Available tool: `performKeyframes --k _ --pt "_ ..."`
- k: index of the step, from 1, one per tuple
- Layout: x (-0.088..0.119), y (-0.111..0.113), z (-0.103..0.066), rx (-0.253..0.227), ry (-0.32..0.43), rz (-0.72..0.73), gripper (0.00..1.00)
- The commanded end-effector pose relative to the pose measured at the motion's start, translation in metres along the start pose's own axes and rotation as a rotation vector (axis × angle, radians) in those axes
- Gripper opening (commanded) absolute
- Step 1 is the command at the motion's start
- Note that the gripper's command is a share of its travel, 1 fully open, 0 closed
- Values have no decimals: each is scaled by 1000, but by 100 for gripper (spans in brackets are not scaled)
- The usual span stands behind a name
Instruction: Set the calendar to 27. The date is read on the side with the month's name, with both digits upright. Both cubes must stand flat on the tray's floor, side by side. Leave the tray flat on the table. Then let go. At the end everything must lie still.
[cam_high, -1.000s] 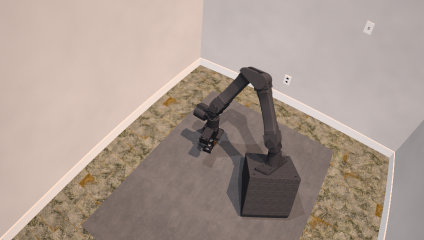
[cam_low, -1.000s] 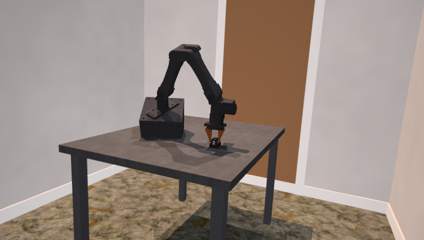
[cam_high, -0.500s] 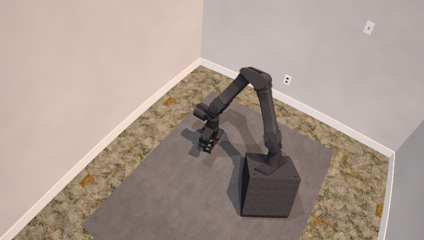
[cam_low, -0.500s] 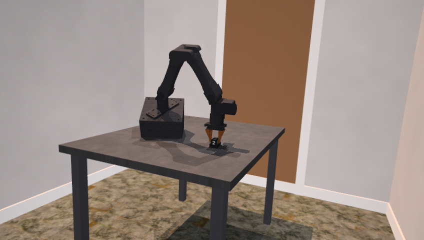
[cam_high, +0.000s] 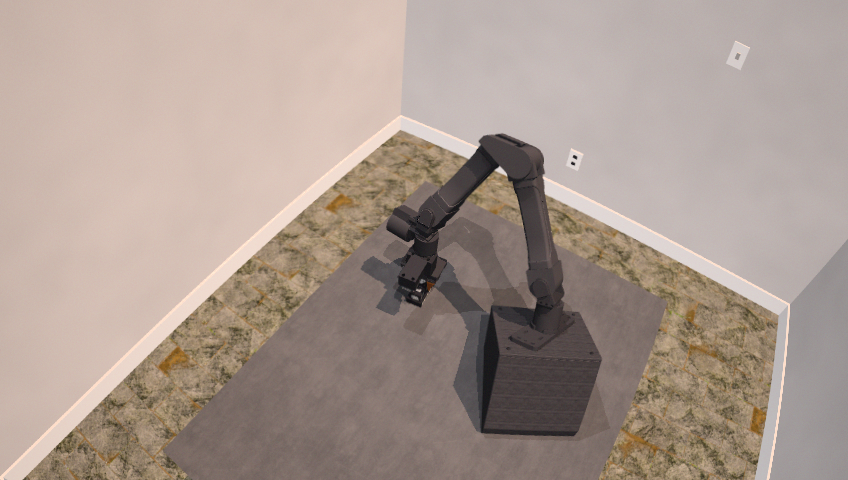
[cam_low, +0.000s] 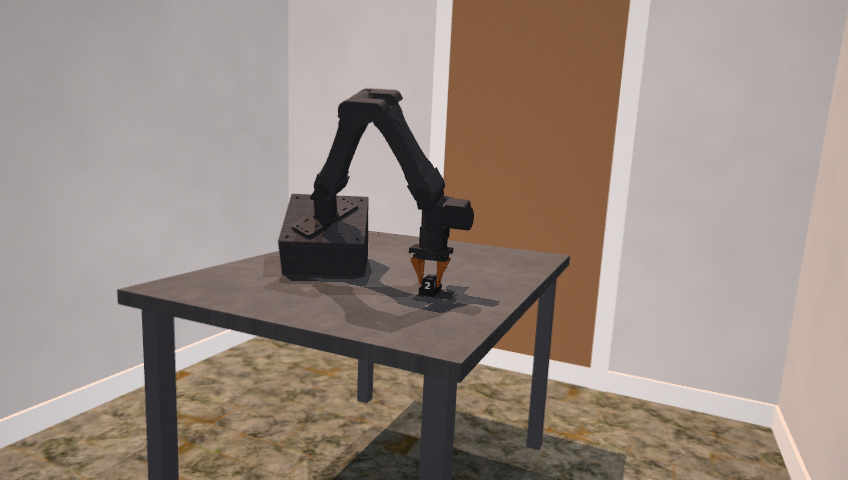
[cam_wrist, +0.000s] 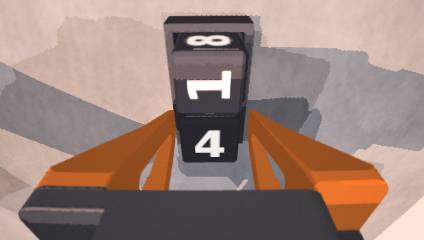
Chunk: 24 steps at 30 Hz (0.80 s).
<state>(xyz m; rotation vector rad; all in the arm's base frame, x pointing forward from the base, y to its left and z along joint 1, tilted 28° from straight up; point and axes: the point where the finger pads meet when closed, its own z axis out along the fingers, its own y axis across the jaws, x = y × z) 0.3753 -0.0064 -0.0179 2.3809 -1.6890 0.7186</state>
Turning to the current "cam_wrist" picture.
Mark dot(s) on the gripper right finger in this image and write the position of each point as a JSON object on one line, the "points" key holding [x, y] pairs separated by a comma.
{"points": [[351, 188]]}

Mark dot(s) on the dark grey calendar cube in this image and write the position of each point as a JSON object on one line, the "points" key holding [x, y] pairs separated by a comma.
{"points": [[208, 72], [209, 137]]}

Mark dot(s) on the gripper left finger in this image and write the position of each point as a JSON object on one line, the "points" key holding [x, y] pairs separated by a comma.
{"points": [[118, 163]]}

